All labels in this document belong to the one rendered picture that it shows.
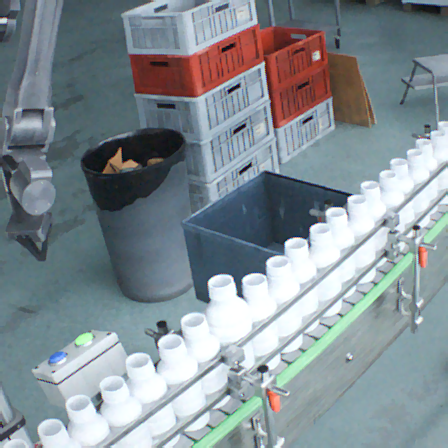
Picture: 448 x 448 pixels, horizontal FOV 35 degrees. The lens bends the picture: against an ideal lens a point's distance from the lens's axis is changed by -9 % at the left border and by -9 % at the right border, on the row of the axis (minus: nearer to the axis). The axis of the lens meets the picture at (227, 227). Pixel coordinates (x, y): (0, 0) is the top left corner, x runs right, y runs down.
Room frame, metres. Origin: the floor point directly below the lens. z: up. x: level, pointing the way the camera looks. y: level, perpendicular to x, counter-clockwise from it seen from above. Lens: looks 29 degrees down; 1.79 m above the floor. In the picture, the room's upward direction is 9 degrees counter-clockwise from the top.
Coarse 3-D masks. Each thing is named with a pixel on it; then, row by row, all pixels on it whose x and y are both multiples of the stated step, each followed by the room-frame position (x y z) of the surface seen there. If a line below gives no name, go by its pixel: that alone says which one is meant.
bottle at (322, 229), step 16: (320, 224) 1.10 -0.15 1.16; (320, 240) 1.07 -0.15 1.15; (320, 256) 1.06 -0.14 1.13; (336, 256) 1.07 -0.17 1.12; (320, 272) 1.06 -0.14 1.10; (336, 272) 1.06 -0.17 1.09; (320, 288) 1.06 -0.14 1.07; (336, 288) 1.06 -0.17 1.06; (320, 304) 1.06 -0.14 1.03; (336, 304) 1.06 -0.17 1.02
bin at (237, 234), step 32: (256, 192) 1.77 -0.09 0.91; (288, 192) 1.75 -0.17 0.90; (320, 192) 1.67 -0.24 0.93; (352, 192) 1.61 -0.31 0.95; (192, 224) 1.61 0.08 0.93; (224, 224) 1.68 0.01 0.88; (256, 224) 1.76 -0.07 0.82; (288, 224) 1.76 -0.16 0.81; (192, 256) 1.58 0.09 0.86; (224, 256) 1.50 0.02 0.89; (256, 256) 1.43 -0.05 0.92
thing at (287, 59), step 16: (272, 32) 4.55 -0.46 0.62; (288, 32) 4.47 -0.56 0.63; (304, 32) 4.39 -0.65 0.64; (320, 32) 4.28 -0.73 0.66; (272, 48) 4.53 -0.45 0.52; (288, 48) 3.99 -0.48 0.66; (304, 48) 4.13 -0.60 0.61; (320, 48) 4.25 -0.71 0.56; (272, 64) 3.88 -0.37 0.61; (288, 64) 4.00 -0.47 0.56; (304, 64) 4.11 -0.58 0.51; (320, 64) 4.23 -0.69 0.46; (272, 80) 3.87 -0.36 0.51; (288, 80) 3.97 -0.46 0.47
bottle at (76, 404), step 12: (72, 396) 0.74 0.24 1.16; (84, 396) 0.74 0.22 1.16; (72, 408) 0.73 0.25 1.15; (84, 408) 0.71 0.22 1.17; (72, 420) 0.71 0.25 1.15; (84, 420) 0.71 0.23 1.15; (96, 420) 0.72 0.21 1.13; (72, 432) 0.71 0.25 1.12; (84, 432) 0.70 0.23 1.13; (96, 432) 0.70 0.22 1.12; (108, 432) 0.72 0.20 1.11; (84, 444) 0.69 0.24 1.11; (96, 444) 0.70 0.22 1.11
